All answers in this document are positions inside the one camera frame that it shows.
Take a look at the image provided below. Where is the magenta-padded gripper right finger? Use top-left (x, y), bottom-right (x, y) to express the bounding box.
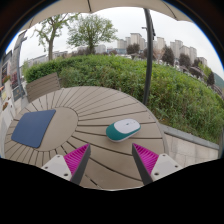
top-left (131, 143), bottom-right (184, 186)

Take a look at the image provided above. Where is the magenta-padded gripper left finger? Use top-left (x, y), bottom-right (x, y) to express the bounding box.
top-left (41, 143), bottom-right (92, 185)

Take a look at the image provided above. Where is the white and teal computer mouse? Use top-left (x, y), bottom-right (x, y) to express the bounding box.
top-left (105, 118), bottom-right (142, 143)

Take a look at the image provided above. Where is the blue rectangular mouse pad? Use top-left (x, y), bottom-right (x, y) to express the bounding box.
top-left (10, 109), bottom-right (57, 149)

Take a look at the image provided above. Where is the slatted wooden chair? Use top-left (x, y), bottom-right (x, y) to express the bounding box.
top-left (25, 72), bottom-right (62, 103)

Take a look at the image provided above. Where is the green hedge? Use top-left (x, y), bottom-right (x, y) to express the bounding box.
top-left (24, 54), bottom-right (224, 144)

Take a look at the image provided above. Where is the dark curved parasol pole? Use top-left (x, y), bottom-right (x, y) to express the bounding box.
top-left (142, 8), bottom-right (157, 107)

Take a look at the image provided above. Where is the sparse-leaved slim tree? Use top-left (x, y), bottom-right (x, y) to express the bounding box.
top-left (31, 13), bottom-right (79, 62)

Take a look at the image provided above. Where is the group of apartment buildings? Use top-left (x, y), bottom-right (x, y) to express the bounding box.
top-left (116, 32), bottom-right (208, 68)

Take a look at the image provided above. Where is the round-crowned green tree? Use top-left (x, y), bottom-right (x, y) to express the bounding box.
top-left (66, 13), bottom-right (118, 56)

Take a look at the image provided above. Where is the beige parasol canopy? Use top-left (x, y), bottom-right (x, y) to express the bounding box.
top-left (19, 0), bottom-right (194, 33)

